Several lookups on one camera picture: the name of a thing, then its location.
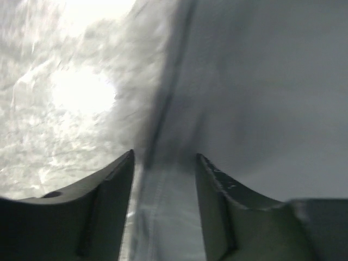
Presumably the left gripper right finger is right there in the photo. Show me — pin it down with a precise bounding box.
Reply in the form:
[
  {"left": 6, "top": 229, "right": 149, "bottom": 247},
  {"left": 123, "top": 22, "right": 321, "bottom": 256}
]
[{"left": 195, "top": 154, "right": 347, "bottom": 261}]

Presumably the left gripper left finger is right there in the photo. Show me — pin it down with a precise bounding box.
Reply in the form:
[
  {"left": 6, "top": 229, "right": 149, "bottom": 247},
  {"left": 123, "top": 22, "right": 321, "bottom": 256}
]
[{"left": 1, "top": 150, "right": 135, "bottom": 261}]

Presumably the dark grey t-shirt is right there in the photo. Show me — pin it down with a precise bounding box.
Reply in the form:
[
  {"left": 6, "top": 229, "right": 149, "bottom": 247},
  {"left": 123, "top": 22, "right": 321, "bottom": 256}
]
[{"left": 130, "top": 1, "right": 347, "bottom": 260}]

